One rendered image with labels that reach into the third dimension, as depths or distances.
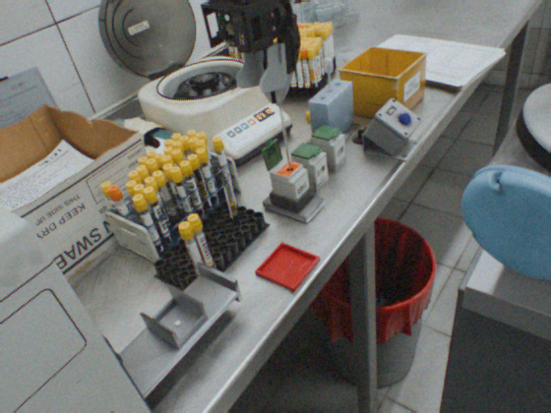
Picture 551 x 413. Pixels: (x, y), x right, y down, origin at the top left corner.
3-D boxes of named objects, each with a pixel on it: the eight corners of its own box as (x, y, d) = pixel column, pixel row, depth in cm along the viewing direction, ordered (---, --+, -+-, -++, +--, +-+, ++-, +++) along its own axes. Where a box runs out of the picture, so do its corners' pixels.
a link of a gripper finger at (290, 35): (268, 72, 60) (256, 4, 55) (275, 67, 61) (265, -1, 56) (296, 76, 58) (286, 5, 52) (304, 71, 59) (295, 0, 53)
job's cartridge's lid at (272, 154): (262, 146, 69) (259, 146, 69) (270, 172, 72) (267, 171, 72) (276, 134, 71) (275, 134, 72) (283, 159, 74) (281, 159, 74)
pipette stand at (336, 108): (337, 152, 87) (335, 105, 81) (306, 146, 91) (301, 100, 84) (360, 128, 93) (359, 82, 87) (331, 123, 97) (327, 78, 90)
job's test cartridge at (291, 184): (297, 210, 73) (292, 179, 69) (274, 203, 76) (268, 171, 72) (311, 197, 75) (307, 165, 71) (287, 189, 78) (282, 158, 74)
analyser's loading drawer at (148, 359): (121, 435, 48) (102, 410, 44) (85, 403, 51) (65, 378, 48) (243, 299, 59) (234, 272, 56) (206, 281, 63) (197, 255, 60)
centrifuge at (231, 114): (222, 178, 86) (207, 121, 78) (141, 137, 104) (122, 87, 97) (307, 124, 98) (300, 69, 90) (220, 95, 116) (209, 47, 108)
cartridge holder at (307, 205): (307, 224, 72) (304, 206, 70) (263, 207, 77) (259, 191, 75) (325, 205, 75) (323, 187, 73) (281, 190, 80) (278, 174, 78)
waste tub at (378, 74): (397, 125, 92) (397, 79, 86) (339, 113, 99) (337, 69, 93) (425, 97, 99) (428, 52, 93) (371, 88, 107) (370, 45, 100)
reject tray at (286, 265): (294, 292, 62) (293, 288, 61) (255, 274, 65) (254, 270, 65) (320, 260, 66) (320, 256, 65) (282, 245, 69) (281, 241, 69)
